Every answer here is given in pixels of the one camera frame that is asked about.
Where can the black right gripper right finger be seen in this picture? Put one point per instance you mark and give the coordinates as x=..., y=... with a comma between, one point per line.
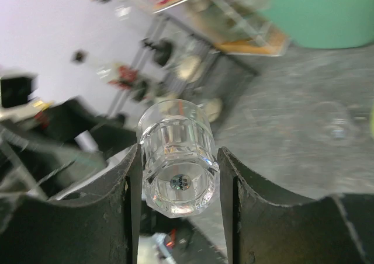
x=265, y=223

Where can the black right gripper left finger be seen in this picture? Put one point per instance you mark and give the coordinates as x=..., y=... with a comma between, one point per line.
x=100, y=224

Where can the clear glass cup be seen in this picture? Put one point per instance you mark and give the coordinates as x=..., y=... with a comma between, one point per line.
x=330, y=123
x=181, y=176

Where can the sauce bottle with black cap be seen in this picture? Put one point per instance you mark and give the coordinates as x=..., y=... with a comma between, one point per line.
x=117, y=74

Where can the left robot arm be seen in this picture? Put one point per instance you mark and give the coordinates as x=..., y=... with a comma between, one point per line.
x=47, y=149

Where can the teal trash bin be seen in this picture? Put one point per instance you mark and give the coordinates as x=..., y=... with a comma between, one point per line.
x=323, y=24

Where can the black wire dish rack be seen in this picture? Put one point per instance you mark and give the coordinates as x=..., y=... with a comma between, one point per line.
x=224, y=76

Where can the white wire shelf rack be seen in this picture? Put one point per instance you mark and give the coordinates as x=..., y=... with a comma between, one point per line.
x=237, y=27

